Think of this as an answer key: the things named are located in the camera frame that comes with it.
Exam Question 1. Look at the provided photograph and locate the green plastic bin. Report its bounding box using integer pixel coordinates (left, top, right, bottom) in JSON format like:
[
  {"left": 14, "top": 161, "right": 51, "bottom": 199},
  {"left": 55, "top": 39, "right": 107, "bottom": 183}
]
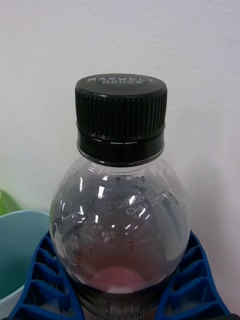
[{"left": 0, "top": 188, "right": 23, "bottom": 216}]

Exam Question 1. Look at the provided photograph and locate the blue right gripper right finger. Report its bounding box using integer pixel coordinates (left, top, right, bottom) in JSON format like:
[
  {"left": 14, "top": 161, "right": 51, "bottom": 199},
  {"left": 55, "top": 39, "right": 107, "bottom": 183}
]
[{"left": 154, "top": 231, "right": 231, "bottom": 320}]

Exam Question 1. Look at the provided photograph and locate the dark bottle with black cap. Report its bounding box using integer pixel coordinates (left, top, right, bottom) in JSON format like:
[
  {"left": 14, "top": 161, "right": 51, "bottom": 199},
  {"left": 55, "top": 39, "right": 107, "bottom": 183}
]
[{"left": 49, "top": 74, "right": 192, "bottom": 320}]

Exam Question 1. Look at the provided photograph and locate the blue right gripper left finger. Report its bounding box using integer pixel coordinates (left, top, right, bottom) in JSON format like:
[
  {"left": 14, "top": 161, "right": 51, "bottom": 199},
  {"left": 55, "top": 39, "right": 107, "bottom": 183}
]
[{"left": 8, "top": 230, "right": 86, "bottom": 320}]

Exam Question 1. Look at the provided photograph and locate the pale blue plastic bin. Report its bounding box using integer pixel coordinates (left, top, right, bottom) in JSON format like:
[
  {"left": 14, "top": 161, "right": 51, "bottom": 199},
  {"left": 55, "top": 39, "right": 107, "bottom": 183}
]
[{"left": 0, "top": 209, "right": 51, "bottom": 311}]

